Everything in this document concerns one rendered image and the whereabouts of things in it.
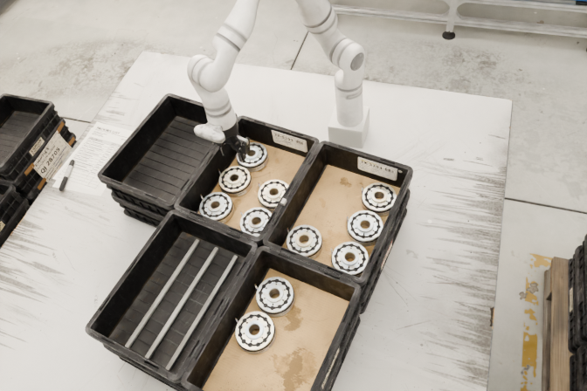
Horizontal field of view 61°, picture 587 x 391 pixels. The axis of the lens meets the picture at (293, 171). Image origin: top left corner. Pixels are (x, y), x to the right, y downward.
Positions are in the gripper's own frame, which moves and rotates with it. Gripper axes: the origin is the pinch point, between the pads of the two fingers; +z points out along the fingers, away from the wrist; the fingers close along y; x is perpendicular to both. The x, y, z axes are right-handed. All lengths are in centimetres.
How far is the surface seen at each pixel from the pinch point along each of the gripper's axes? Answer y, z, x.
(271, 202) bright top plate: -12.1, 14.6, 3.0
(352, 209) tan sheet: -34.7, 17.5, -6.5
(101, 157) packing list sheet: 66, 30, 3
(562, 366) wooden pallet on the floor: -112, 86, -15
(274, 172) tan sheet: -6.0, 17.4, -9.3
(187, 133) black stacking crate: 31.5, 17.4, -12.3
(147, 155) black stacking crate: 38.7, 17.4, 1.9
